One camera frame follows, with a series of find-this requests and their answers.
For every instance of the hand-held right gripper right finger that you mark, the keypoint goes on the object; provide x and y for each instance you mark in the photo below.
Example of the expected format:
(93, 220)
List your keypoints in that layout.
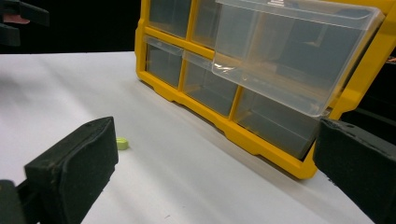
(361, 165)

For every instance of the large clear plastic drawer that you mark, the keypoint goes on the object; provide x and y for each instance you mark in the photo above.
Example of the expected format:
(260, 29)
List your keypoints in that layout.
(289, 59)

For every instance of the small green round piece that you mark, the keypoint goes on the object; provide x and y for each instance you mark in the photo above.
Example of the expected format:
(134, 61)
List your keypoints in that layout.
(122, 143)

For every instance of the small clear plastic drawer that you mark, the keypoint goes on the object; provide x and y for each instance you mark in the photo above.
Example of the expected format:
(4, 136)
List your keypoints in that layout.
(208, 88)
(169, 15)
(274, 124)
(163, 63)
(204, 23)

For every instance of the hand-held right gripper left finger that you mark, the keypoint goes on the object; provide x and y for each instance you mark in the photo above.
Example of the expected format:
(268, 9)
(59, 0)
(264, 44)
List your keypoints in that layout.
(71, 168)

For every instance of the yellow drawer cabinet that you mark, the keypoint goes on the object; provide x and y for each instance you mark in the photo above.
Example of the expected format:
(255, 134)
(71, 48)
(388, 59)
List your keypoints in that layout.
(249, 135)

